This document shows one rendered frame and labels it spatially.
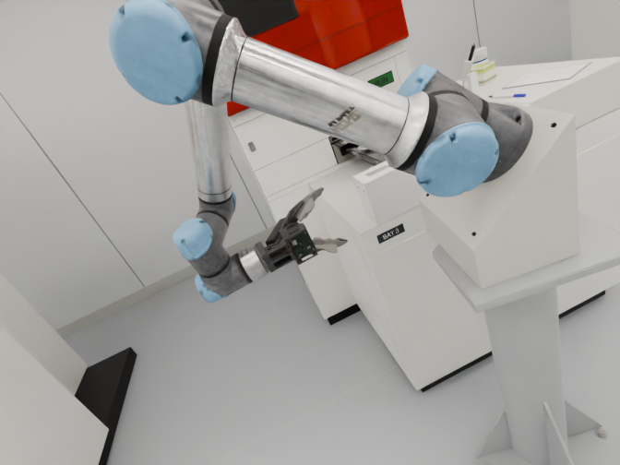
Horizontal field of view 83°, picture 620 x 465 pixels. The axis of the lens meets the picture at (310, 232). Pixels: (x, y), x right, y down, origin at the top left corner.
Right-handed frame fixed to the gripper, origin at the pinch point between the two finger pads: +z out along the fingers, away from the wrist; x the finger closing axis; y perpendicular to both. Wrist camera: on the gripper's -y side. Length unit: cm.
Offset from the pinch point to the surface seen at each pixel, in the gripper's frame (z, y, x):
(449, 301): 27, -15, -57
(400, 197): 22.2, -14.0, -11.6
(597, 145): 90, -13, -29
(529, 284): 22.1, 30.5, -18.0
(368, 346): -2, -56, -96
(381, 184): 18.0, -13.9, -5.0
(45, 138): -129, -226, 62
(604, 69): 95, -12, -6
